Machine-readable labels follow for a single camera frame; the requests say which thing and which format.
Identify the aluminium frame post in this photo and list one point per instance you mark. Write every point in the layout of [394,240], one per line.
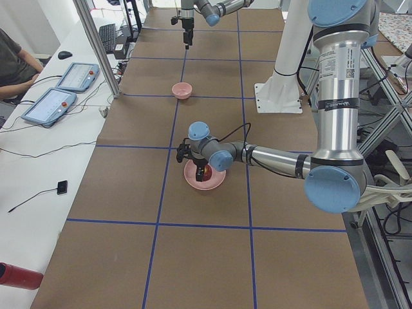
[91,32]

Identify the small black square device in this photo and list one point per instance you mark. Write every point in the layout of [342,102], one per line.
[62,187]

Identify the blue teach pendant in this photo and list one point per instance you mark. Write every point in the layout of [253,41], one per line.
[78,77]
[52,105]

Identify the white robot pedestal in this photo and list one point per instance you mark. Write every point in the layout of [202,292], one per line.
[280,93]

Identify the black keyboard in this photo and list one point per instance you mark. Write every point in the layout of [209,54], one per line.
[108,35]

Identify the far blue teach pendant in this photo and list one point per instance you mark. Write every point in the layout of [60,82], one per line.
[78,77]

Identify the pink plate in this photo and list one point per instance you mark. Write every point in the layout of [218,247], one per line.
[216,180]

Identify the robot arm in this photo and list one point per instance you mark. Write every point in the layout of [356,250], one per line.
[334,175]
[211,13]

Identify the red apple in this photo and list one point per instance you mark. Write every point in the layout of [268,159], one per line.
[207,173]

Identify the brown paper table cover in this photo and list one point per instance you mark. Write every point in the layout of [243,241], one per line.
[139,236]

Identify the pink bowl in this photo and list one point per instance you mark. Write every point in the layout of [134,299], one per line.
[182,90]

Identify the near blue teach pendant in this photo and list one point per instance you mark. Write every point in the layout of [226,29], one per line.
[52,105]

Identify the black computer mouse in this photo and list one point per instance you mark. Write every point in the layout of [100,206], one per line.
[64,55]

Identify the red bottle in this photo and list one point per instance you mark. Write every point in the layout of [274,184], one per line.
[18,277]

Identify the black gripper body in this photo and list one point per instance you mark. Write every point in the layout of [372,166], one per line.
[199,162]
[187,25]

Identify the seated person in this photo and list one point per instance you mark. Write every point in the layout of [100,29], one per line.
[19,69]

